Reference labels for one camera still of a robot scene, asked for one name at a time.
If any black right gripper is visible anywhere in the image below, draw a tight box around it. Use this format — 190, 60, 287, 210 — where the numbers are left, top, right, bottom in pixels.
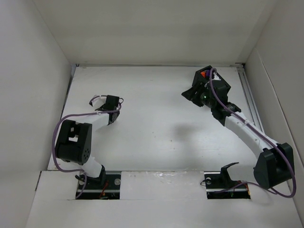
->
181, 80, 216, 109

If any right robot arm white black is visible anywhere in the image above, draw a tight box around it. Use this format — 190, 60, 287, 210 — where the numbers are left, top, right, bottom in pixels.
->
181, 79, 296, 189

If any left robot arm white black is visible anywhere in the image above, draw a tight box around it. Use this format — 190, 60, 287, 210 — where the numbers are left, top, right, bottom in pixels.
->
51, 95, 124, 188

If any black two-compartment organizer box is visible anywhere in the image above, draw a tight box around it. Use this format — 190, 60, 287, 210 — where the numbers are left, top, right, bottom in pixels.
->
191, 64, 232, 105

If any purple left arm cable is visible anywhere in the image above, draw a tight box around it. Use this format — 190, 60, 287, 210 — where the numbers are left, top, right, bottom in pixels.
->
52, 94, 123, 200

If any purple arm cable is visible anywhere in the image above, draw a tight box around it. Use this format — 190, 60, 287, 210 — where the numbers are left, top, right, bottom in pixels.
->
52, 94, 123, 200
209, 67, 296, 198

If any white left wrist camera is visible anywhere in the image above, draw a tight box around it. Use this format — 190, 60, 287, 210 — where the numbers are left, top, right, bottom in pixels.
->
89, 95, 107, 106

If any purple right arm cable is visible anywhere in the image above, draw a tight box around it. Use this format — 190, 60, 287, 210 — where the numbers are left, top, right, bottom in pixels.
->
209, 67, 296, 198

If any aluminium rail right side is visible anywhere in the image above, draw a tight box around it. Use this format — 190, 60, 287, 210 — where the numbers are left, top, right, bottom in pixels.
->
236, 64, 265, 133

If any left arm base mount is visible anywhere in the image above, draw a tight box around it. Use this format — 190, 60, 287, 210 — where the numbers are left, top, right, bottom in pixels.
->
75, 169, 122, 200

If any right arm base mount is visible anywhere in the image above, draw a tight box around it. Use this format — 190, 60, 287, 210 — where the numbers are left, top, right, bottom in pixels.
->
200, 162, 251, 200

